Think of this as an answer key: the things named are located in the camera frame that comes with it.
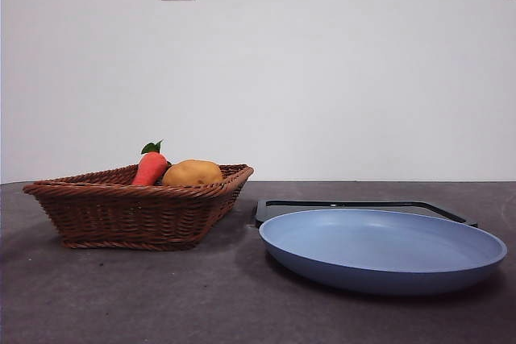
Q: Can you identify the round blue plate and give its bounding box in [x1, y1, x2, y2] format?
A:
[258, 209, 508, 296]

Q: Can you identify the black rectangular tray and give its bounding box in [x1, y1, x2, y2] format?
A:
[255, 198, 479, 229]

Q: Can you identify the yellow-brown potato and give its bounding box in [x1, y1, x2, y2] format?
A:
[162, 159, 224, 187]

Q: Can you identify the orange carrot with green leaf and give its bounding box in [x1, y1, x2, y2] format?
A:
[131, 139, 171, 187]

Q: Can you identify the brown wicker basket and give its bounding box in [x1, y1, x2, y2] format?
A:
[23, 164, 255, 251]

